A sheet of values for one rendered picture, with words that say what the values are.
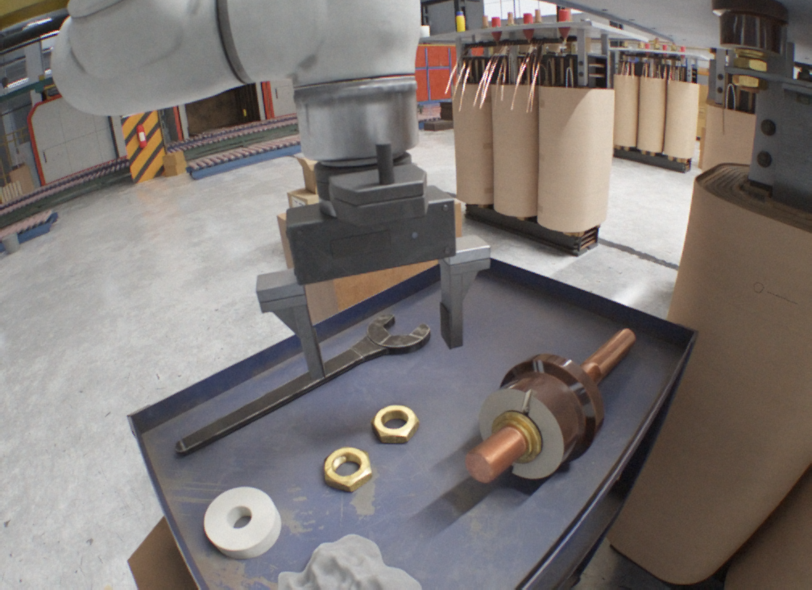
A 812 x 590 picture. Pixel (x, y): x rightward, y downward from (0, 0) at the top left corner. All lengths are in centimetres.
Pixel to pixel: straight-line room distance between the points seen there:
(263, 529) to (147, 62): 38
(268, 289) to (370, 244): 9
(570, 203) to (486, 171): 81
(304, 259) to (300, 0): 18
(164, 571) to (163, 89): 50
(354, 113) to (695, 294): 59
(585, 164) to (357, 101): 253
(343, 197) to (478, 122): 298
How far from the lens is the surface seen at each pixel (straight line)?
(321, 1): 27
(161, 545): 57
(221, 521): 42
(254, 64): 30
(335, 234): 31
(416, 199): 25
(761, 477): 85
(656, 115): 644
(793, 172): 65
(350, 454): 44
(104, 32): 31
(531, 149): 298
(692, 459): 86
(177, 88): 32
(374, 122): 28
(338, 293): 88
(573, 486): 43
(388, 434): 45
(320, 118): 28
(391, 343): 57
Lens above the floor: 122
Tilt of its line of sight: 28 degrees down
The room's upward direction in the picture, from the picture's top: 5 degrees counter-clockwise
